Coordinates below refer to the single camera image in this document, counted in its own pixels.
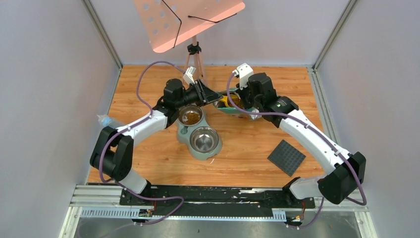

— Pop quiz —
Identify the near steel bowl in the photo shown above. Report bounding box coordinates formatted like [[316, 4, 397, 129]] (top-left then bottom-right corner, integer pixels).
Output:
[[190, 126, 219, 153]]

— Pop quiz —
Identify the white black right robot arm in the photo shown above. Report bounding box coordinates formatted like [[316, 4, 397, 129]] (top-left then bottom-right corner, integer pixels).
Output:
[[226, 71, 367, 207]]

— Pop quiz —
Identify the dark grey studded plate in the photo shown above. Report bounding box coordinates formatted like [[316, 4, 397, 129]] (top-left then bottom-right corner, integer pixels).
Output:
[[267, 140, 306, 177]]

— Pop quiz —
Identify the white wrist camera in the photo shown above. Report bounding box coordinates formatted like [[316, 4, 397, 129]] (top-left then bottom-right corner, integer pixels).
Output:
[[232, 63, 254, 90], [182, 66, 196, 86]]

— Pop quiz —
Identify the yellow plastic scoop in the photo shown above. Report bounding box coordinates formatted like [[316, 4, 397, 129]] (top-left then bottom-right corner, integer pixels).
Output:
[[214, 95, 230, 108]]

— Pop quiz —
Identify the green double pet bowl stand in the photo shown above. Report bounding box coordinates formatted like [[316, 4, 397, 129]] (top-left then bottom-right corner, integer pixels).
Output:
[[176, 105, 222, 161]]

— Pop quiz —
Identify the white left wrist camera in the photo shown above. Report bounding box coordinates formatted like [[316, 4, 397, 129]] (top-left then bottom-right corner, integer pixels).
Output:
[[182, 66, 196, 86]]

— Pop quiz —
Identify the pink music stand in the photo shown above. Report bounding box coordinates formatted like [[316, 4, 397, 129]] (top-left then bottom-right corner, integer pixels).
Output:
[[132, 0, 246, 86]]

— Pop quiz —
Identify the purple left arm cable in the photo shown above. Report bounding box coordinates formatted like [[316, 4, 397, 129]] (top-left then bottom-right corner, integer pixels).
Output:
[[98, 60, 188, 227]]

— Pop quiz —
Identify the green dog food bag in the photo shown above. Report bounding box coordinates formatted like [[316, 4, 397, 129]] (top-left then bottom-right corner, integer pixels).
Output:
[[212, 88, 262, 120]]

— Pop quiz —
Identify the clear blue water bottle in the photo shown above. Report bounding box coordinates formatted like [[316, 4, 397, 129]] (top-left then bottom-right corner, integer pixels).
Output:
[[97, 115, 125, 128]]

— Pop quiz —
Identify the brown kibble in far bowl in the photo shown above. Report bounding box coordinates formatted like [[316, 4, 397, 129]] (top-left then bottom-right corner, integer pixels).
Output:
[[180, 111, 202, 125]]

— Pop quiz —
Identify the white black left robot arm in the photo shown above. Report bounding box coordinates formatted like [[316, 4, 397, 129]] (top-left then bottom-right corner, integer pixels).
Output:
[[90, 78, 223, 205]]

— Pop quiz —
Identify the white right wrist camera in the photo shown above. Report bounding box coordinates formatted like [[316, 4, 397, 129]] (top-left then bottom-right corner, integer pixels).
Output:
[[232, 63, 254, 90]]

